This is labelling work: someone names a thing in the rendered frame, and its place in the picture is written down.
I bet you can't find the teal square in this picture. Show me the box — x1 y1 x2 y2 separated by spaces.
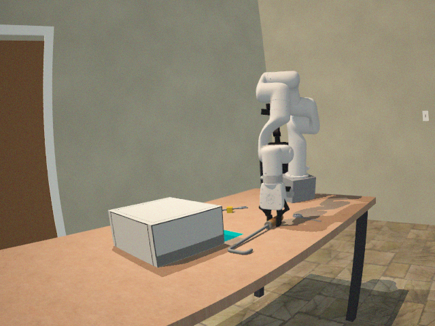
224 230 243 241

